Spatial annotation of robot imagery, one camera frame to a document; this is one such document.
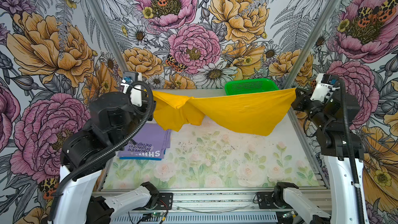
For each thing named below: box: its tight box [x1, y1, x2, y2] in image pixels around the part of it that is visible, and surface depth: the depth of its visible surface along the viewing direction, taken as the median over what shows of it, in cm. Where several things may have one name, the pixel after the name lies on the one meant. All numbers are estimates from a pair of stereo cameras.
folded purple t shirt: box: [117, 122, 172, 159], surface depth 89 cm
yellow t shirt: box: [151, 87, 297, 136], surface depth 69 cm
